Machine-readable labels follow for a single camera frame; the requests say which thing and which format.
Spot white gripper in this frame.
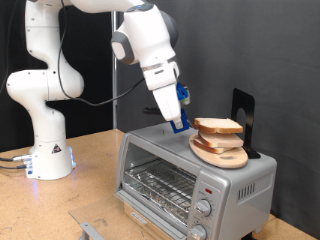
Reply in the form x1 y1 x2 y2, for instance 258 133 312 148
143 62 186 131

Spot spatula with blue grip block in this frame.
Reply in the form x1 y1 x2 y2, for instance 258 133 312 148
143 107 201 135

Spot glass oven door with handle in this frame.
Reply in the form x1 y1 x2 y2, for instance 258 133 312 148
68 190 189 240

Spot silver toaster oven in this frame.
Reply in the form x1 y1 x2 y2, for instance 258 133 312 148
114 121 278 240

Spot silver oven knob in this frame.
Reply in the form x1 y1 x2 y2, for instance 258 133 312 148
189 223 208 240
194 199 213 218

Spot round wooden cutting board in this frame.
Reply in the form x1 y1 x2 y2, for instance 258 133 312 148
188 134 249 170

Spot vertical metal pole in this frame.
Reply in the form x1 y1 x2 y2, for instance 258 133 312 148
111 11 119 130

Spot black metal bookend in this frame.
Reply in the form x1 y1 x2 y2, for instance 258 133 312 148
229 87 262 160

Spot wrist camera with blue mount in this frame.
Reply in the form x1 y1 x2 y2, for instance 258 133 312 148
175 81 192 105

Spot wire oven rack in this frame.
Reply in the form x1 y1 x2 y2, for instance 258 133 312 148
123 159 198 214

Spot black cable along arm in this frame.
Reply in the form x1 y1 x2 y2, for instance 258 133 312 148
57 0 147 108

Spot base cable with silver connector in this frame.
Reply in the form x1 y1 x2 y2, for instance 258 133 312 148
0 154 32 163

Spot black base cable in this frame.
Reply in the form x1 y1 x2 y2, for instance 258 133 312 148
0 163 29 171

